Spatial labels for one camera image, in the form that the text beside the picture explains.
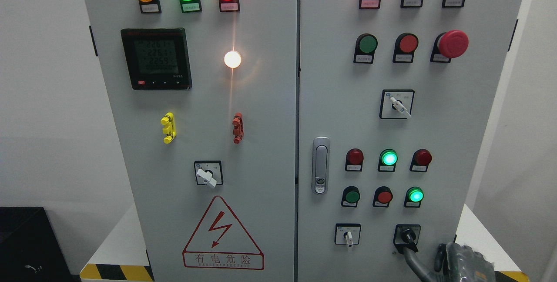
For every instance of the black rotary knob switch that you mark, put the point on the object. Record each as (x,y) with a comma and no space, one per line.
(406,236)

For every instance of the grey electrical cabinet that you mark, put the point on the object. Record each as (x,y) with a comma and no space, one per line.
(297,81)

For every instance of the red test terminal block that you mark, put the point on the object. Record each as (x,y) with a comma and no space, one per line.
(238,128)

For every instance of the white glowing lamp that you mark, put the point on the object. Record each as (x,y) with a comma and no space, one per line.
(232,59)

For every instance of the dark red indicator left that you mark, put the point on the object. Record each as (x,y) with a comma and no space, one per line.
(354,160)

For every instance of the dark red indicator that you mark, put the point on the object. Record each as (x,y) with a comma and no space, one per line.
(354,160)
(420,161)

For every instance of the green push button lower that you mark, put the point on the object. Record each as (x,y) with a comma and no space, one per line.
(350,197)

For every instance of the green push button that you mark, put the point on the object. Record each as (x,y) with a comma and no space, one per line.
(350,197)
(365,47)

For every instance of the yellow test terminal block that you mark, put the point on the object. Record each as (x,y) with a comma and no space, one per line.
(168,123)

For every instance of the green lit indicator middle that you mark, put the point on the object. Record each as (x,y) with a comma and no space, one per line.
(387,161)

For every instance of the green push button upper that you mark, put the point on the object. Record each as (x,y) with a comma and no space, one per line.
(365,47)

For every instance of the red push button lower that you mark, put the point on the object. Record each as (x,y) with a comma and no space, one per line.
(382,197)

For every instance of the red push button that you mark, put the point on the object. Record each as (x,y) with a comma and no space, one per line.
(404,48)
(382,197)

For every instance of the red electric danger sticker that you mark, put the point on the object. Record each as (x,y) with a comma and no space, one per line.
(220,241)

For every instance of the black digital power meter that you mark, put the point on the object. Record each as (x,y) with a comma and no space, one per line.
(157,58)

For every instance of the dark red indicator right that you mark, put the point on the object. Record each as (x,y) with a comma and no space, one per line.
(420,161)

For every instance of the red push button upper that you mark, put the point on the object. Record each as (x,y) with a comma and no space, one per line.
(404,48)

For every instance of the green lit button lower right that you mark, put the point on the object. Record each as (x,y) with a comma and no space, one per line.
(413,198)

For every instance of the red emergency stop mushroom button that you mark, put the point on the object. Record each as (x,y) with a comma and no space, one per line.
(449,45)

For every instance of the black box lower left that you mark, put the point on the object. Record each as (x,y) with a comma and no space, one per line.
(29,250)

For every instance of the silver door lock handle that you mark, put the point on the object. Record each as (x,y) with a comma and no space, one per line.
(320,164)

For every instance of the white selector switch left door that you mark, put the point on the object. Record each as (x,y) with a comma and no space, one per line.
(208,173)

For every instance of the white selector switch upper right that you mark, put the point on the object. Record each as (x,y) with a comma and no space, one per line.
(396,104)

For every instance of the white selector switch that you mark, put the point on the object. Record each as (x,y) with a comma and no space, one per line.
(347,234)
(396,104)

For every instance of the white selector switch bottom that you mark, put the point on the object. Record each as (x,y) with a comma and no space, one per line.
(347,234)

